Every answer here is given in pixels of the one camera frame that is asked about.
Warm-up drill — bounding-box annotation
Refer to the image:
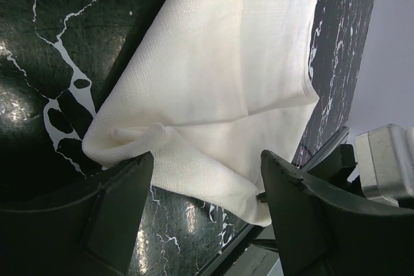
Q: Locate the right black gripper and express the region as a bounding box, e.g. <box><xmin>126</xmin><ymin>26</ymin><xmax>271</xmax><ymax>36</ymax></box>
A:
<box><xmin>309</xmin><ymin>144</ymin><xmax>364</xmax><ymax>195</ymax></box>

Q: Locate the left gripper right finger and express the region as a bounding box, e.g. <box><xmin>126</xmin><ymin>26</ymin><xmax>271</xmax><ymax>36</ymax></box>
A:
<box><xmin>259</xmin><ymin>150</ymin><xmax>413</xmax><ymax>275</ymax></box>

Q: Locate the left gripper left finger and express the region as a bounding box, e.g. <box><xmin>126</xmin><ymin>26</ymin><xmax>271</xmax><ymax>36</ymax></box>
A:
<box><xmin>1</xmin><ymin>152</ymin><xmax>154</xmax><ymax>275</ymax></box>

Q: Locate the white cloth napkin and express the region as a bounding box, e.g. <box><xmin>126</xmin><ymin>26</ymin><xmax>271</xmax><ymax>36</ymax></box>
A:
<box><xmin>82</xmin><ymin>0</ymin><xmax>319</xmax><ymax>226</ymax></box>

